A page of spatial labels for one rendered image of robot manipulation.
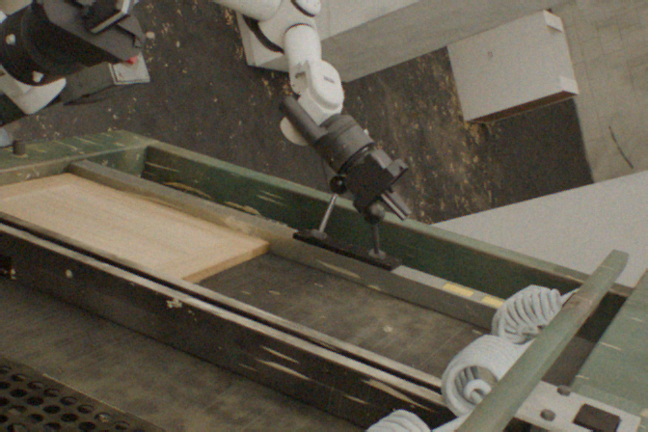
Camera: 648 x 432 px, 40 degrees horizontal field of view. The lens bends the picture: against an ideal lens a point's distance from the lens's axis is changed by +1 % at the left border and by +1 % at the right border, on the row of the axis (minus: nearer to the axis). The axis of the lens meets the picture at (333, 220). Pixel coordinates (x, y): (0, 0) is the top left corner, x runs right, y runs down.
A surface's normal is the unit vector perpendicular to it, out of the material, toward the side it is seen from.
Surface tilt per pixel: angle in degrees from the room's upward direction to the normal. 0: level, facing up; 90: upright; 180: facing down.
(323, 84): 28
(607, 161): 90
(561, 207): 90
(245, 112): 0
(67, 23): 16
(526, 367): 60
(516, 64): 90
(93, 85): 90
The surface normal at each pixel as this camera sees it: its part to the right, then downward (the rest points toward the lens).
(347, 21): -0.50, 0.05
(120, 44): 0.71, -0.09
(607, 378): 0.17, -0.94
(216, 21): 0.84, -0.23
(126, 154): 0.87, 0.28
